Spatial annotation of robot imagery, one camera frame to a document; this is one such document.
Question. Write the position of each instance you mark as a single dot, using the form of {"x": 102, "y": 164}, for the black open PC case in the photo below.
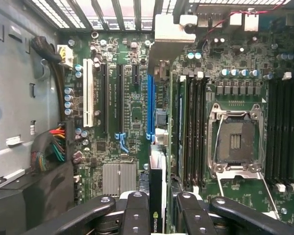
{"x": 176, "y": 6}

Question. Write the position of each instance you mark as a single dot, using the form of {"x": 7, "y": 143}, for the blue slot latch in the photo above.
{"x": 122, "y": 142}

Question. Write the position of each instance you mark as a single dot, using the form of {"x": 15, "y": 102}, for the green motherboard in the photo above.
{"x": 134, "y": 115}

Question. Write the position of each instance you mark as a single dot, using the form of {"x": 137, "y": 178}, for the white plastic clip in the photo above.
{"x": 188, "y": 19}

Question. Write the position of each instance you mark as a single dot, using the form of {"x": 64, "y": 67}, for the white fan connector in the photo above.
{"x": 236, "y": 18}
{"x": 251, "y": 23}

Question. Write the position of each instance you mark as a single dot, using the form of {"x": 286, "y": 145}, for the black RAM slot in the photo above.
{"x": 289, "y": 127}
{"x": 281, "y": 127}
{"x": 203, "y": 127}
{"x": 189, "y": 127}
{"x": 196, "y": 127}
{"x": 271, "y": 127}

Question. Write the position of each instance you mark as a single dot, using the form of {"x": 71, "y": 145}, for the white PCI expansion slot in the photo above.
{"x": 88, "y": 93}

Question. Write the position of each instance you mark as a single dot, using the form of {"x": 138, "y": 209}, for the blue expansion slot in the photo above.
{"x": 150, "y": 107}

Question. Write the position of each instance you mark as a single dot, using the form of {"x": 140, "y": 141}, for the CPU socket with metal frame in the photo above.
{"x": 237, "y": 169}

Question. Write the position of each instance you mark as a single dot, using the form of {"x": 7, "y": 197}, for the black plastic shroud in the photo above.
{"x": 27, "y": 203}

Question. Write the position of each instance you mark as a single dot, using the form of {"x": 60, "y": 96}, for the black CPU socket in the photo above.
{"x": 237, "y": 142}

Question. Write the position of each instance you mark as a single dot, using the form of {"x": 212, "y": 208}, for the short black expansion slot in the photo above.
{"x": 135, "y": 74}

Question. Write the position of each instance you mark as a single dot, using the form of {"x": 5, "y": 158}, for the silver chipset heatsink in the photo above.
{"x": 118, "y": 178}

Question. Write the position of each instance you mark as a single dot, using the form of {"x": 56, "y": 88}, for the installed RAM stick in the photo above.
{"x": 180, "y": 117}

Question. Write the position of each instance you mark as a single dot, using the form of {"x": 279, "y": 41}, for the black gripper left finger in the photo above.
{"x": 137, "y": 215}

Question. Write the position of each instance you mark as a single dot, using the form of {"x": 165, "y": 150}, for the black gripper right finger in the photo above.
{"x": 193, "y": 218}

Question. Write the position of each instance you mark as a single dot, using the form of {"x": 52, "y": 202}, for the long black expansion slot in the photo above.
{"x": 120, "y": 98}
{"x": 104, "y": 98}

